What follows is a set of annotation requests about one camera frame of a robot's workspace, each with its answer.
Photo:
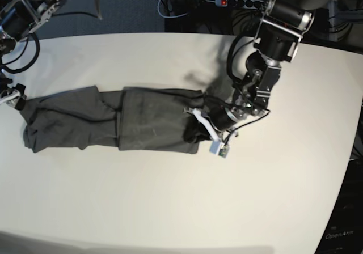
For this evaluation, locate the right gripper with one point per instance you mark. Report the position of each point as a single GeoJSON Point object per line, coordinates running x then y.
{"type": "Point", "coordinates": [14, 96]}

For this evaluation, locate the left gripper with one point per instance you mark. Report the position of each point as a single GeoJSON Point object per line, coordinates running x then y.
{"type": "Point", "coordinates": [208, 125]}

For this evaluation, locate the dark grey T-shirt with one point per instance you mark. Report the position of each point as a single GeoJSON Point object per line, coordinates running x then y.
{"type": "Point", "coordinates": [135, 118]}

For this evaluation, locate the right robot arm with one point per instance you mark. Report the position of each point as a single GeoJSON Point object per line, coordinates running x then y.
{"type": "Point", "coordinates": [20, 19]}

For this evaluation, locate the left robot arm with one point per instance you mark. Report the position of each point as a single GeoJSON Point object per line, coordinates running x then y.
{"type": "Point", "coordinates": [282, 26]}

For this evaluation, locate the black OpenArm base box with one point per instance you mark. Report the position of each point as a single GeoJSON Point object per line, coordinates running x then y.
{"type": "Point", "coordinates": [343, 233]}

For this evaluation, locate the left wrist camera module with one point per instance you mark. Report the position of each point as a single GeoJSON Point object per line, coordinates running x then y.
{"type": "Point", "coordinates": [219, 148]}

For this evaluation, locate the aluminium frame profile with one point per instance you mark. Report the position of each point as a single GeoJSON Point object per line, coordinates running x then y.
{"type": "Point", "coordinates": [343, 16]}

